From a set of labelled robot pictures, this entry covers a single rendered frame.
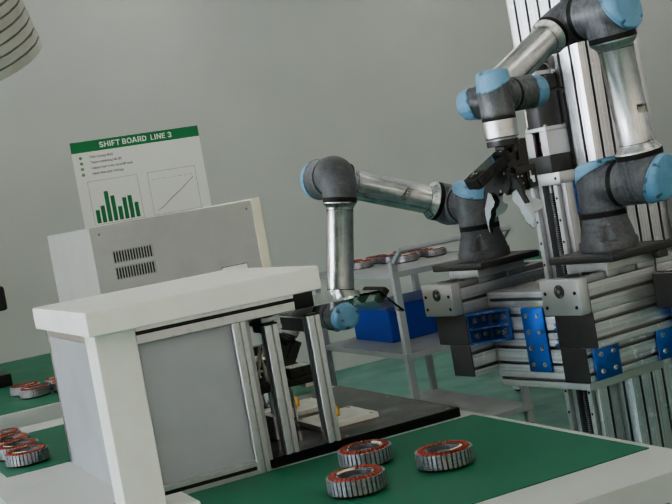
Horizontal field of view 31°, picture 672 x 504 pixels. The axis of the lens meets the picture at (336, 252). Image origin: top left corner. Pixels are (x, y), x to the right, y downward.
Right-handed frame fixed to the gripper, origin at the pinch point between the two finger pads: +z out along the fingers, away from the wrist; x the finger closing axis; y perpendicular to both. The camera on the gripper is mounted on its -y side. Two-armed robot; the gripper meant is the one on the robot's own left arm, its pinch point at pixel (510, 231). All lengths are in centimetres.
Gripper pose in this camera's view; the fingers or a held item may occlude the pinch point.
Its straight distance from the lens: 264.6
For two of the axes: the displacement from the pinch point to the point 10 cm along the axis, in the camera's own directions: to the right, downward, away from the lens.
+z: 1.7, 9.8, 0.6
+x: -5.4, 0.5, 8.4
